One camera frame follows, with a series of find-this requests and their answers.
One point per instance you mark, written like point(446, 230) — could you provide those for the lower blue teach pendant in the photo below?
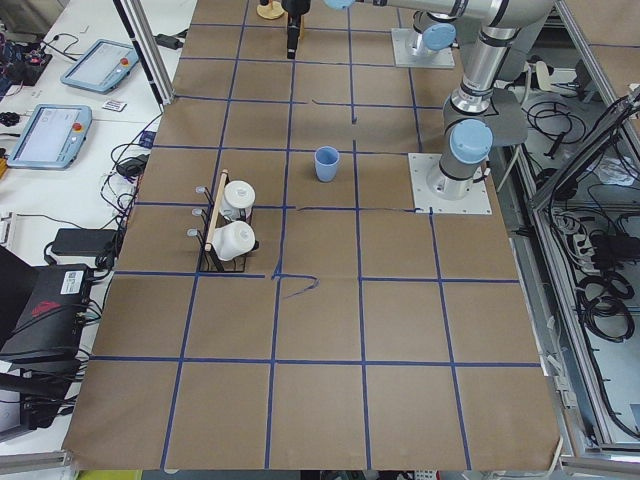
point(52, 137)

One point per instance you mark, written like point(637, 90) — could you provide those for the round wooden coaster stand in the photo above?
point(270, 9)

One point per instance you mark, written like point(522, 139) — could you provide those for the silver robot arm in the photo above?
point(432, 32)
point(468, 139)

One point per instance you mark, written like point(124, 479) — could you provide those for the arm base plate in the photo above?
point(404, 57)
point(434, 192)

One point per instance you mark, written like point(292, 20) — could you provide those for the black computer box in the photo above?
point(41, 308)

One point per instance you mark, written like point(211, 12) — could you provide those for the light blue plastic cup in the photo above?
point(326, 161)

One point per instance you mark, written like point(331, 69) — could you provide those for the white mug near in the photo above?
point(233, 240)

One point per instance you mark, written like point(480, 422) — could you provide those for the white mug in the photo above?
point(238, 200)
point(233, 240)

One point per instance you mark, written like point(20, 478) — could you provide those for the upper blue teach pendant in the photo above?
point(102, 67)

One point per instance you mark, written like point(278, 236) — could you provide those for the aluminium frame post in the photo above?
point(134, 20)

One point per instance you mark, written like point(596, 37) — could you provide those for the blue teach pendant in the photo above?
point(52, 137)
point(102, 67)

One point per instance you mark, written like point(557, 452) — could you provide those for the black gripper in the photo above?
point(295, 6)

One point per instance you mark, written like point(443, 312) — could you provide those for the black power adapter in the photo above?
point(83, 242)

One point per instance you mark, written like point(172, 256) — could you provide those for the black wire mug rack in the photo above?
point(211, 219)

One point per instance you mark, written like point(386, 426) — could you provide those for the white mug far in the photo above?
point(238, 200)

